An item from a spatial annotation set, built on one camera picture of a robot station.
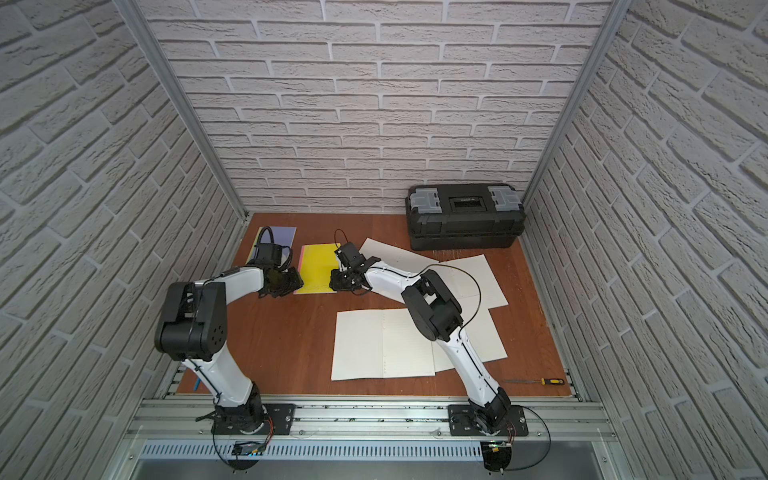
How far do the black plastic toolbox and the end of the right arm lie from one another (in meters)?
0.25

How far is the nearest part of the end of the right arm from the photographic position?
0.77m

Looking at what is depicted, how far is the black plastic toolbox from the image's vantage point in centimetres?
99
